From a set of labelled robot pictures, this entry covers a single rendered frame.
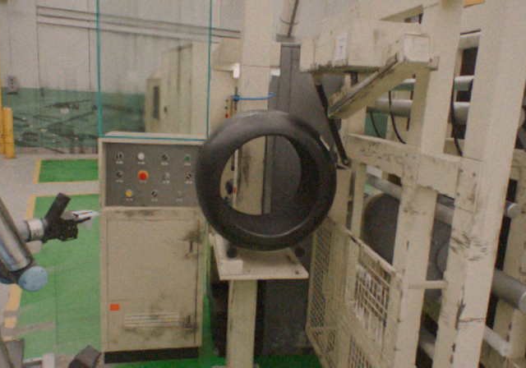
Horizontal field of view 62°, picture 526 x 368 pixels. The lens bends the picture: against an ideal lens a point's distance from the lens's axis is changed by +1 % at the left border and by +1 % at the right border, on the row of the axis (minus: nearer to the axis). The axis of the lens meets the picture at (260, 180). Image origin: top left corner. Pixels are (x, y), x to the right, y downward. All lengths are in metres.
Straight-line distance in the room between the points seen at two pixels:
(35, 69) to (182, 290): 8.47
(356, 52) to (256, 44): 0.66
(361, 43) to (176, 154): 1.23
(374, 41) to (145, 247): 1.58
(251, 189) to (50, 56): 8.83
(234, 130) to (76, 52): 9.09
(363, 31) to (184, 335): 1.90
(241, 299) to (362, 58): 1.33
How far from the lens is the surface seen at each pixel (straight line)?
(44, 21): 10.60
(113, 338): 2.68
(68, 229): 1.67
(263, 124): 1.65
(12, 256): 1.47
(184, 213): 2.38
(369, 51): 1.52
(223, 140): 1.65
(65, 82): 10.59
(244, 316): 2.32
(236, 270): 1.79
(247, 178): 2.07
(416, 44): 1.49
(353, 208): 2.19
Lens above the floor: 1.53
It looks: 11 degrees down
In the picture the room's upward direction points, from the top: 3 degrees clockwise
